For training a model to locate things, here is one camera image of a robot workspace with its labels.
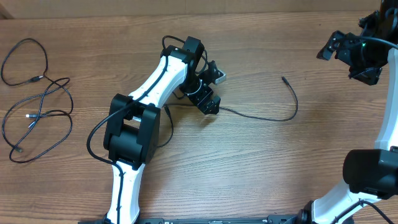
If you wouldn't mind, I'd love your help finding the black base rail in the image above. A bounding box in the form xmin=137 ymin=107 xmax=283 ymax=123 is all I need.
xmin=77 ymin=213 xmax=355 ymax=224

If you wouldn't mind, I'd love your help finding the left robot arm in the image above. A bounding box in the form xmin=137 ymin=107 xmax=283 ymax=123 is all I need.
xmin=103 ymin=37 xmax=226 ymax=223

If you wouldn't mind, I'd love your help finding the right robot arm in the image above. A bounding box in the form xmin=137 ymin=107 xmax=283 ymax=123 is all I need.
xmin=288 ymin=0 xmax=397 ymax=223

